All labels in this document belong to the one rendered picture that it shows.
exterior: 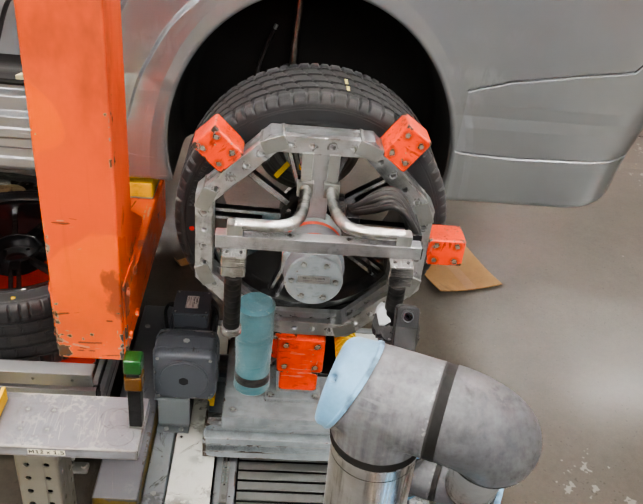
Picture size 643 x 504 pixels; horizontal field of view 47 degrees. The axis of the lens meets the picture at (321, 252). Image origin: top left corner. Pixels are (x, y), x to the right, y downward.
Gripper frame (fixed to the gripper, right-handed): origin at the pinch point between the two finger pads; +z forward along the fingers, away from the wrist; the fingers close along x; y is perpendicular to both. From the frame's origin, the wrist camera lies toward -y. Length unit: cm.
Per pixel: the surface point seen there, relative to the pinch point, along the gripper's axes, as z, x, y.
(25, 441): -9, -79, 38
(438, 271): 136, 47, 82
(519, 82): 64, 37, -29
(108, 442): -8, -60, 38
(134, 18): 66, -65, -37
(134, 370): -4, -55, 19
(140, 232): 45, -62, 15
